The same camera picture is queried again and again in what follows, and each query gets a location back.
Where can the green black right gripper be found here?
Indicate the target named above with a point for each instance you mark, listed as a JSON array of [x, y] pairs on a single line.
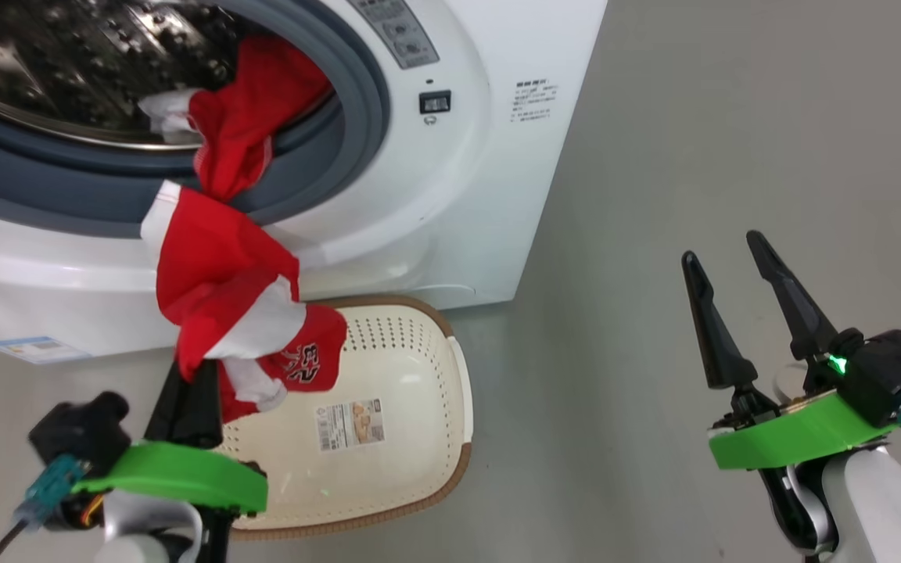
[[795, 438]]

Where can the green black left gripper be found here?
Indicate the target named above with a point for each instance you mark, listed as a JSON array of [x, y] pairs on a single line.
[[184, 477]]

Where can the red and white garment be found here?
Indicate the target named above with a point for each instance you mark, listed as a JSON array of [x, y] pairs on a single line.
[[216, 266]]

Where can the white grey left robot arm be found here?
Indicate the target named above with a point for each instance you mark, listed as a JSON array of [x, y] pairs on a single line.
[[145, 539]]

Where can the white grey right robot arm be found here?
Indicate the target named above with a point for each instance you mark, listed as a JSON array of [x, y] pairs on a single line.
[[881, 516]]

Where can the printed basket label sticker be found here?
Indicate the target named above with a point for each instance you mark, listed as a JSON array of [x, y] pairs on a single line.
[[350, 424]]

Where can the cream perforated laundry basket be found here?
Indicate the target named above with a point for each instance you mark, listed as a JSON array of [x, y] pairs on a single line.
[[411, 469]]

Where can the grey rubber door gasket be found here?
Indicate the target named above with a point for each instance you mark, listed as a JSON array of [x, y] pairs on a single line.
[[325, 156]]

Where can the white front-loading washing machine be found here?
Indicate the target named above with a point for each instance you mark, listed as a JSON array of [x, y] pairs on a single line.
[[450, 195]]

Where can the black door latch socket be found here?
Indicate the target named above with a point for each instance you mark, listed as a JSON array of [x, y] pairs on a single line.
[[435, 102]]

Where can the blue energy label sticker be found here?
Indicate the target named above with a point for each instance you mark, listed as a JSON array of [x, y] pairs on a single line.
[[36, 349]]

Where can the steel perforated washer drum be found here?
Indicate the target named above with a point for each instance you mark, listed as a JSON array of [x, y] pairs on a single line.
[[67, 70]]

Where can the grey warning sticker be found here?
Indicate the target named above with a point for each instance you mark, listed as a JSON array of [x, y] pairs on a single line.
[[400, 31]]

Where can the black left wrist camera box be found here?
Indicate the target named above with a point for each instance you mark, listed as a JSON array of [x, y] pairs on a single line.
[[79, 430]]

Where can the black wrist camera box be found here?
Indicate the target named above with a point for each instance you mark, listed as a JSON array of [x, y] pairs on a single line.
[[79, 430], [892, 375]]

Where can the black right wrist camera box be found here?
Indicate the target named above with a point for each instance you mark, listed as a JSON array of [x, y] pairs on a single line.
[[892, 375]]

